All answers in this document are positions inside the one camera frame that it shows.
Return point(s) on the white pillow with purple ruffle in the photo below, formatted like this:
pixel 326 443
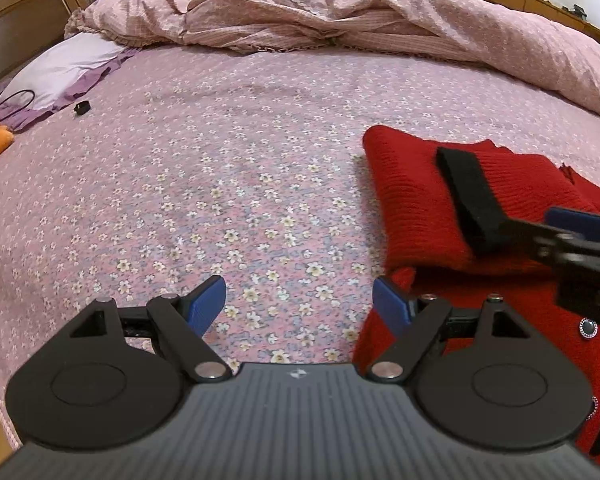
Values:
pixel 65 70

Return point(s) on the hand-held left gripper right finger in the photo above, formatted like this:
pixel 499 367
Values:
pixel 392 305

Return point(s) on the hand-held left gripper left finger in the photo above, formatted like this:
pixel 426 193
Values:
pixel 205 305

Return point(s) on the pink floral duvet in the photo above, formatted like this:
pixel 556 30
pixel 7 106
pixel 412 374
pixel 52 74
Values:
pixel 380 5

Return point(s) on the wooden headboard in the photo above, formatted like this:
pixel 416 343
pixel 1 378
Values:
pixel 25 5

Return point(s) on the small black object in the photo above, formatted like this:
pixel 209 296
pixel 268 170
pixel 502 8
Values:
pixel 82 108

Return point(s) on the pink floral bed sheet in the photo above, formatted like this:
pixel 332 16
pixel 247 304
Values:
pixel 205 170

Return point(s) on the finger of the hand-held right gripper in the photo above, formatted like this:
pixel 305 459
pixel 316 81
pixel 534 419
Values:
pixel 580 222
pixel 535 240

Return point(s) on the red knit cardigan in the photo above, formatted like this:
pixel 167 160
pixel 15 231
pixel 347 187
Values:
pixel 420 195

